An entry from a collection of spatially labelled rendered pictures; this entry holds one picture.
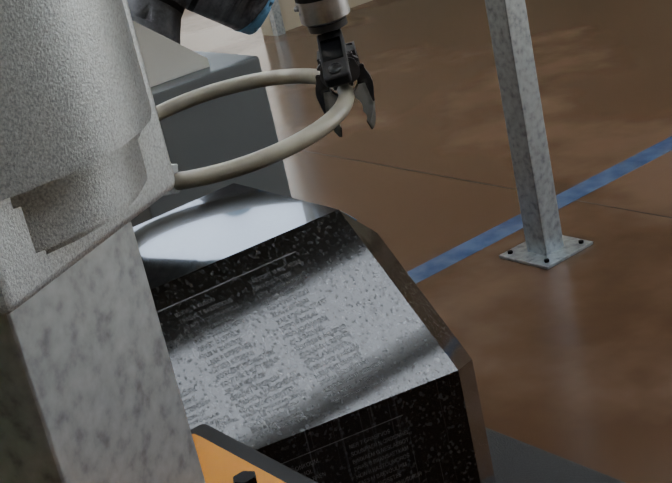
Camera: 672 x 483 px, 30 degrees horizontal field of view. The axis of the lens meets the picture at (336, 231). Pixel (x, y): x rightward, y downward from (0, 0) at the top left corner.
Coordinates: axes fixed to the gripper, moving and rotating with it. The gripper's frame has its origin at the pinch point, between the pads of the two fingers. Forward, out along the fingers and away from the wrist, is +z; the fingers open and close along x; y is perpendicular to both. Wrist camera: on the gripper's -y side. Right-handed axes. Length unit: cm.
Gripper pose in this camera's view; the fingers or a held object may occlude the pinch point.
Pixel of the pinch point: (355, 127)
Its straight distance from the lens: 228.7
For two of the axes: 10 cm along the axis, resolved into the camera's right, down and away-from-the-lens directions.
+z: 2.6, 8.9, 3.8
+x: -9.7, 2.4, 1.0
